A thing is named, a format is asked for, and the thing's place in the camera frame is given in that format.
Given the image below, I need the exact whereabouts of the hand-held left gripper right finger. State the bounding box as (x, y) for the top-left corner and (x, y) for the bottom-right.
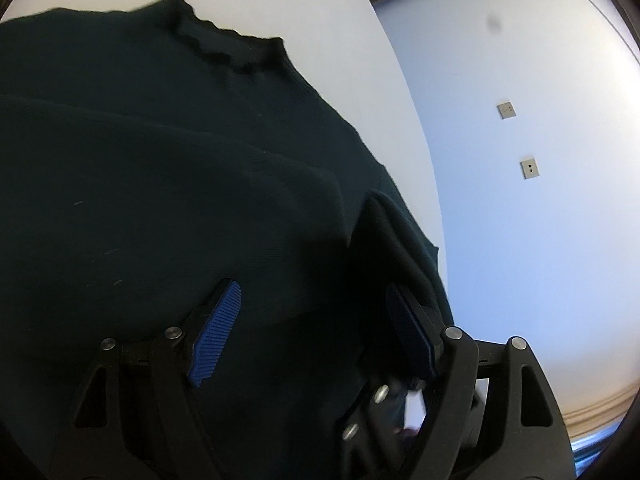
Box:
(385, 282), (577, 480)

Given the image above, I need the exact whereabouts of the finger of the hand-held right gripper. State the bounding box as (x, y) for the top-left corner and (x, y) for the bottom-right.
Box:
(332, 382), (418, 480)

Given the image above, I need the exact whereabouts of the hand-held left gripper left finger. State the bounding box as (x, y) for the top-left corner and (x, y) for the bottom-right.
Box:
(47, 278), (243, 480)

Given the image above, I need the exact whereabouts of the dark green sweater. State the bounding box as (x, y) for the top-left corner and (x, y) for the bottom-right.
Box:
(0, 0), (457, 480)

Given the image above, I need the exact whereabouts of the wooden baseboard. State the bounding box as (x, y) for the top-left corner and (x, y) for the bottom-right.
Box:
(562, 385), (632, 433)

